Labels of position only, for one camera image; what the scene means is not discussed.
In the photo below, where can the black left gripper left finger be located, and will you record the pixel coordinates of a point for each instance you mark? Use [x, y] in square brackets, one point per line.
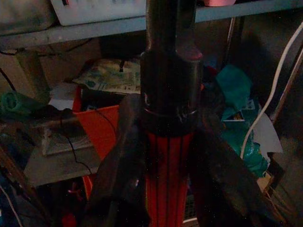
[118, 165]

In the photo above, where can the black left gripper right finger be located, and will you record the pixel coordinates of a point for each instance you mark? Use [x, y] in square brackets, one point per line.
[213, 177]

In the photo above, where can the orange plastic box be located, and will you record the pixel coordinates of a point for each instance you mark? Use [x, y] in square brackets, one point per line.
[99, 127]

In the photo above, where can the grey white sheet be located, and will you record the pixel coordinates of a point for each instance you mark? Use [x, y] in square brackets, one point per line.
[267, 134]

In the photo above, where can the green printed paper pack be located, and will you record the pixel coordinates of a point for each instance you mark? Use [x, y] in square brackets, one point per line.
[111, 78]

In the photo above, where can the white paper sheet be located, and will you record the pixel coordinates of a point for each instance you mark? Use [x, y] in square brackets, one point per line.
[59, 99]

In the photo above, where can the teal plastic bag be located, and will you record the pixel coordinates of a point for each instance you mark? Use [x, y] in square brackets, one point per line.
[233, 85]

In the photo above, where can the green roll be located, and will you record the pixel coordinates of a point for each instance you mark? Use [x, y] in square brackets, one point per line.
[10, 101]

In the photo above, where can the grey metal shelf rack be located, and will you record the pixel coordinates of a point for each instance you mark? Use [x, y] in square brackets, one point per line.
[94, 29]

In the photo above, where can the white box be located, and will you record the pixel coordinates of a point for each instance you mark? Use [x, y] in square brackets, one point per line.
[94, 9]

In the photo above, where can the pink container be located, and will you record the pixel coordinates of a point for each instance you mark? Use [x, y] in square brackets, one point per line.
[217, 2]

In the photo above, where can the grey bag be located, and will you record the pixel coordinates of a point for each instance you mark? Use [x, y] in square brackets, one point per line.
[23, 14]

